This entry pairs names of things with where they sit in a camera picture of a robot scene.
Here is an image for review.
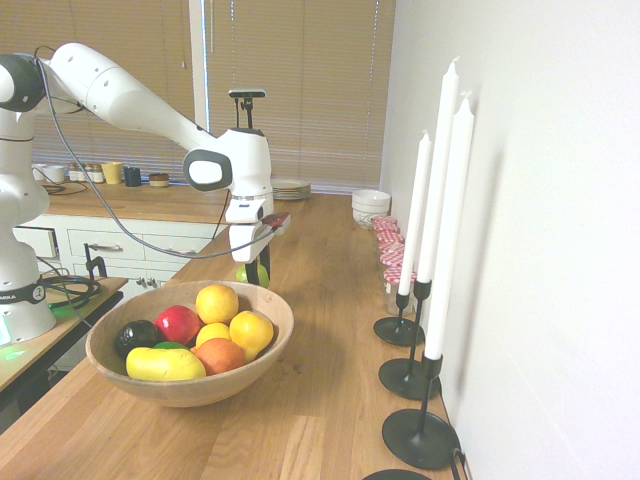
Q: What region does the wide brown window blind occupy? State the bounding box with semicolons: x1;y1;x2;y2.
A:
205;0;397;195

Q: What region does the yellow cup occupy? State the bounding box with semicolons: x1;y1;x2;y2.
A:
100;160;125;186

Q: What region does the large yellow lemon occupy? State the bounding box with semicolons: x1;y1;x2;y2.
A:
228;310;276;364

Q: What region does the white drawer cabinet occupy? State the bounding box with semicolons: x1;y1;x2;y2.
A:
13;213;227;302

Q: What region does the white patterned bowl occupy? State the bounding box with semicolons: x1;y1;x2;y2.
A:
352;207;390;231

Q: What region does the small yellow lemon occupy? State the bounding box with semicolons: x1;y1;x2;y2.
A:
194;322;233;350

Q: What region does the shortest white candle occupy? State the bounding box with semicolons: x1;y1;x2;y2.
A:
397;129;433;297

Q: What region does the wooden fruit bowl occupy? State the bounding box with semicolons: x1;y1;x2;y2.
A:
85;279;296;409

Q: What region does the black table clamp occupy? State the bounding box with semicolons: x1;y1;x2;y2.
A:
83;242;108;280

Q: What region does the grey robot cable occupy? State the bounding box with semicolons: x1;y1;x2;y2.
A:
33;46;277;260

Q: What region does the red-brown wrist camera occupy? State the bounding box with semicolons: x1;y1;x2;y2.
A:
263;211;292;237

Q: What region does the orange fruit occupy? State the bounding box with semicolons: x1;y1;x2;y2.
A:
191;337;247;377

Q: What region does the medium white candle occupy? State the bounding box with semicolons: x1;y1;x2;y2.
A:
423;90;476;361

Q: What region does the black avocado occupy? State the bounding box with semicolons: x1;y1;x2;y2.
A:
113;319;161;360

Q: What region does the narrow brown window blind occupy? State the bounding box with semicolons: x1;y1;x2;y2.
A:
0;0;196;174

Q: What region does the robot mounting table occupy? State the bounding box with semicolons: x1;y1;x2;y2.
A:
0;276;129;435

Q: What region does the tallest white candle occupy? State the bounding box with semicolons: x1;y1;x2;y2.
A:
416;55;461;285

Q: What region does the black cable bundle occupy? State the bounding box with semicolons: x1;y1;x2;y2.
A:
37;254;104;314

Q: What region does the stack of white plates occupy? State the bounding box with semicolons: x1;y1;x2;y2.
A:
270;178;312;202

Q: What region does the yellow round grapefruit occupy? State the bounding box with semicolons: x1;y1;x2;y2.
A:
194;283;241;326

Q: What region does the green apple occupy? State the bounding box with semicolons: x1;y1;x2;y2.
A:
235;262;271;289

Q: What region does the black camera on stand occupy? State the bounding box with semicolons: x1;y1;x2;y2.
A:
228;88;267;133

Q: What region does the yellow mango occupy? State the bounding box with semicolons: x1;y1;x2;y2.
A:
125;346;208;383

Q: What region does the red apple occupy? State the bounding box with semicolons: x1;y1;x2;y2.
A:
154;305;203;347

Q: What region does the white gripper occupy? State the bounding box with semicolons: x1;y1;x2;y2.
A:
228;222;276;287

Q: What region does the white stacked bowl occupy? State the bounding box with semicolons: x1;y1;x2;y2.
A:
350;189;392;215

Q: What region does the black candle holder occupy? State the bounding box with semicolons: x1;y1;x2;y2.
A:
381;352;462;472
377;278;442;402
361;468;434;480
372;290;426;348

